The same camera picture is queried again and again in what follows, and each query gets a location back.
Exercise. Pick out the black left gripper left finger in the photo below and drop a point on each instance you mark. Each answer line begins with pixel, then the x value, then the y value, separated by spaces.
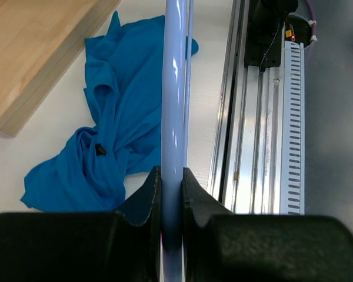
pixel 118 245

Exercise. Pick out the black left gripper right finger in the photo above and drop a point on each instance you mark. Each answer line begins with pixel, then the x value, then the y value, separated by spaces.
pixel 222 246

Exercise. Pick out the blue t shirt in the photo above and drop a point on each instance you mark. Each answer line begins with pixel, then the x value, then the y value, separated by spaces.
pixel 123 77

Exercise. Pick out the light blue hanger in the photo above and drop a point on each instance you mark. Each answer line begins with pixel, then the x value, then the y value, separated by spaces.
pixel 172 137

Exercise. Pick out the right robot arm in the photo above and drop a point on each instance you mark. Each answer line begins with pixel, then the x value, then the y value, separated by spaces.
pixel 266 20

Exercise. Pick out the wooden clothes rack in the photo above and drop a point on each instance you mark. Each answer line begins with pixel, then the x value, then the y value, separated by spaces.
pixel 38 42

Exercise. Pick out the aluminium mounting rail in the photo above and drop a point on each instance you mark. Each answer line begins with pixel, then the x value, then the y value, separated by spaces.
pixel 258 160

